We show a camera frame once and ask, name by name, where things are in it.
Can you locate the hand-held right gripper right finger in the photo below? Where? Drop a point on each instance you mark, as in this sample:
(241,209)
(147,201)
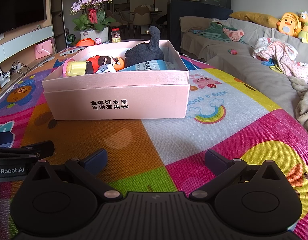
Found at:
(213,160)

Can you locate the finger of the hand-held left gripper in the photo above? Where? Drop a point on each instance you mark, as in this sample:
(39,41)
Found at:
(3,138)
(36,150)

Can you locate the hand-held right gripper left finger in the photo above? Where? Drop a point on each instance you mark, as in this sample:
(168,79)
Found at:
(97,160)

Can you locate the pink cardboard box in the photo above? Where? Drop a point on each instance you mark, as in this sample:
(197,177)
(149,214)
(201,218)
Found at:
(119,92)

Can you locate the yellow pink toy ball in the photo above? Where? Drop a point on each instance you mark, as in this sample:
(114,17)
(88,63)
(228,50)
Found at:
(75,68)

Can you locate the red ball toy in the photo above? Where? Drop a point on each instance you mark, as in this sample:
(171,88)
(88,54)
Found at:
(92,60)

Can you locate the light blue packet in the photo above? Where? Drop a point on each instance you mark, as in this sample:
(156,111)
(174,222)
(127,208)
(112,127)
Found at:
(146,66)

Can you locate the black plush toy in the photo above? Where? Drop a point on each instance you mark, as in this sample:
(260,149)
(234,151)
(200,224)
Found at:
(144,52)

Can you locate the colourful printed play mat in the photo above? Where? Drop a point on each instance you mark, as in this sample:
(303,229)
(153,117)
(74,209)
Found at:
(183,140)

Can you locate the white router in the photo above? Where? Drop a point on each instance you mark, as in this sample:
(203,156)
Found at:
(0,76)

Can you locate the grey sofa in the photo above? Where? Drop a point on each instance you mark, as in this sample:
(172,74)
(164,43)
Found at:
(243,67)

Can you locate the pink gift bag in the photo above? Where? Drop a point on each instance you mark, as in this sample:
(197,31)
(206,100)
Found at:
(44,50)

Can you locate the white wooden TV cabinet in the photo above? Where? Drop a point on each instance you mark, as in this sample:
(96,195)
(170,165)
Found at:
(21,40)

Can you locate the beige blanket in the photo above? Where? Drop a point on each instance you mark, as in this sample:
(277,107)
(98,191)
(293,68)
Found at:
(304,105)

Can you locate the small pink toy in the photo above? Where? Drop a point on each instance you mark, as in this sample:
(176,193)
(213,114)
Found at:
(233,51)
(98,40)

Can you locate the colourful teether toys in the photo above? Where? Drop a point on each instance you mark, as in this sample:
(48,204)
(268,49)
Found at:
(268,63)

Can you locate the watermelon ball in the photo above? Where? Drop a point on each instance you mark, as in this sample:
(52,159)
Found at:
(71,39)

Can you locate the red-lidded candy jar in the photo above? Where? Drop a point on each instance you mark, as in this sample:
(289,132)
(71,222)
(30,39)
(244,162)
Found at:
(115,37)

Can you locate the pink garment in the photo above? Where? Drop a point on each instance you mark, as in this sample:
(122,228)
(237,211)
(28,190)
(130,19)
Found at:
(233,34)

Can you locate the green cloth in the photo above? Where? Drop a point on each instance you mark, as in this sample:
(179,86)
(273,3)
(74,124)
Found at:
(213,32)

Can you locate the black television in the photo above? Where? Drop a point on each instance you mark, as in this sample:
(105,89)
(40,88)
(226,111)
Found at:
(16,2)

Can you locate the potted pink orchid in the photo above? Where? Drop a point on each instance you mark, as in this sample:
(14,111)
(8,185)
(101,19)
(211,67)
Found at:
(92,20)

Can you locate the beige dining chair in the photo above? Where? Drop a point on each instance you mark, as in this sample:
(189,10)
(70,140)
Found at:
(142,20)

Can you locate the yellow pillow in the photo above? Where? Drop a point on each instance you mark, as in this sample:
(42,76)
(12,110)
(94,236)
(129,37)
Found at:
(256,18)

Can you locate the dark dining chair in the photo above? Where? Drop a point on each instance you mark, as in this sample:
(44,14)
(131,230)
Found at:
(161,20)

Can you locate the dark cabinet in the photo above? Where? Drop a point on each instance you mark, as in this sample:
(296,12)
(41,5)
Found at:
(183,12)

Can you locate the yellow duck backpack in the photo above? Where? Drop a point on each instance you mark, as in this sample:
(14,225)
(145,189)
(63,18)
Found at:
(288,25)

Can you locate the duck plush toy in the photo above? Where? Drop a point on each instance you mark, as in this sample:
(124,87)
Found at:
(306,28)

